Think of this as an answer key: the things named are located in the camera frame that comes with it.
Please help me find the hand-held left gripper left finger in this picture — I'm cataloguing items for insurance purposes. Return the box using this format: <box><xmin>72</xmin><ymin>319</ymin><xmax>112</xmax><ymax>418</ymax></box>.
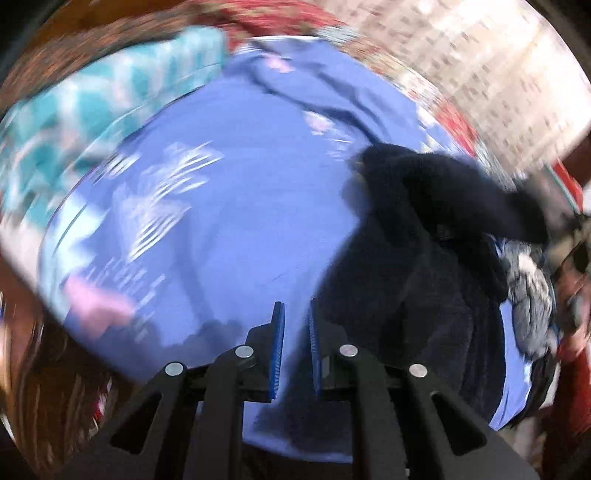
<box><xmin>55</xmin><ymin>302</ymin><xmax>285</xmax><ymax>480</ymax></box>

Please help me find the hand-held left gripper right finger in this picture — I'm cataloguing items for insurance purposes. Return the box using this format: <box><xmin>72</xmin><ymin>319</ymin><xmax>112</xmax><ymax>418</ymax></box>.
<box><xmin>309</xmin><ymin>298</ymin><xmax>542</xmax><ymax>480</ymax></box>

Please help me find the black fleece garment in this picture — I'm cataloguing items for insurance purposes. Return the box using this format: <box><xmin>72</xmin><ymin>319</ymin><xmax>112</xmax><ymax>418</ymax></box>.
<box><xmin>318</xmin><ymin>144</ymin><xmax>551</xmax><ymax>432</ymax></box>

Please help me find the blue printed t-shirt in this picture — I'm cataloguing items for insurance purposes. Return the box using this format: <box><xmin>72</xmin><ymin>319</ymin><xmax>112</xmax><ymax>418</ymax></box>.
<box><xmin>39</xmin><ymin>37</ymin><xmax>550</xmax><ymax>464</ymax></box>

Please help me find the grey white patterned garment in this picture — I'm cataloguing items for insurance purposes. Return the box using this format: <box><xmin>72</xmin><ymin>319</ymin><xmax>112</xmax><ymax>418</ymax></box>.
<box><xmin>501</xmin><ymin>239</ymin><xmax>562</xmax><ymax>361</ymax></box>

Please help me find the teal white checkered cloth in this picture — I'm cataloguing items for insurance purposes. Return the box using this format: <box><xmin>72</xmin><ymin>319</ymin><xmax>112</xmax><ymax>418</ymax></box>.
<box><xmin>0</xmin><ymin>25</ymin><xmax>232</xmax><ymax>261</ymax></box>

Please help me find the red patterned blanket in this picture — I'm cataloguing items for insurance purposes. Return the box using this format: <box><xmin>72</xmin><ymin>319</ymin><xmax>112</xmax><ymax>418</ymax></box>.
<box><xmin>0</xmin><ymin>0</ymin><xmax>589</xmax><ymax>467</ymax></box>

